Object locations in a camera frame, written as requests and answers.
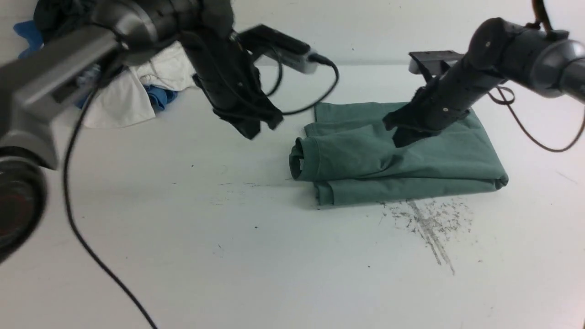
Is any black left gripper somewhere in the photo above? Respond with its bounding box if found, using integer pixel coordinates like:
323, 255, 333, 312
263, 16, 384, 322
192, 36, 283, 140

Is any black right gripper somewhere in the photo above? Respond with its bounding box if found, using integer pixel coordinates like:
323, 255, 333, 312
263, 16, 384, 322
383, 83, 471, 148

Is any green long-sleeve top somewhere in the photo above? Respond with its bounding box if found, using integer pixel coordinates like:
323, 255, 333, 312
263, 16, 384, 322
289, 102, 509, 206

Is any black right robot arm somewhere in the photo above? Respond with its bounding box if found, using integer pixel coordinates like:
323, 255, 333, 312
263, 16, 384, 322
383, 17, 585, 148

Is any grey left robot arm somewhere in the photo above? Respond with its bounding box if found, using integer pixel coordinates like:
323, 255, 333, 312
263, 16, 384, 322
0, 0, 283, 261

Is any black crumpled garment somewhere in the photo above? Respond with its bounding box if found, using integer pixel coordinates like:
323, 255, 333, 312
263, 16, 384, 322
33, 0, 99, 44

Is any blue crumpled garment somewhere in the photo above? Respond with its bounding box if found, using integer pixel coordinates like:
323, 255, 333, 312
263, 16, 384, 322
12, 20, 178, 111

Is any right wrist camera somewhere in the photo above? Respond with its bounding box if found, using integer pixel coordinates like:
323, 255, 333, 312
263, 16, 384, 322
408, 50, 464, 83

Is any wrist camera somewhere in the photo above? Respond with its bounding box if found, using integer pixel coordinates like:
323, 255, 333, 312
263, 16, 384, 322
238, 24, 318, 74
408, 50, 464, 83

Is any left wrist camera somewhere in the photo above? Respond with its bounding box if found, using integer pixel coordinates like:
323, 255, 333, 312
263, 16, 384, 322
238, 24, 318, 74

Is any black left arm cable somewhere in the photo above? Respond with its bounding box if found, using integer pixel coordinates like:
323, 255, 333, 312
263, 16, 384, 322
63, 27, 340, 329

